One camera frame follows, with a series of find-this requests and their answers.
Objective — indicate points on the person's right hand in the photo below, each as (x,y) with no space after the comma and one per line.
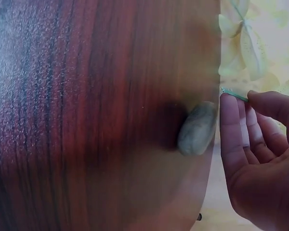
(262,183)

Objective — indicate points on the thin green needle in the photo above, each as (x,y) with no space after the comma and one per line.
(233,93)

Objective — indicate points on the small dark round object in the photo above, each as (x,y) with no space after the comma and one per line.
(199,217)

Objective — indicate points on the grey oval stone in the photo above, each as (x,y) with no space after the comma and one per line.
(197,128)

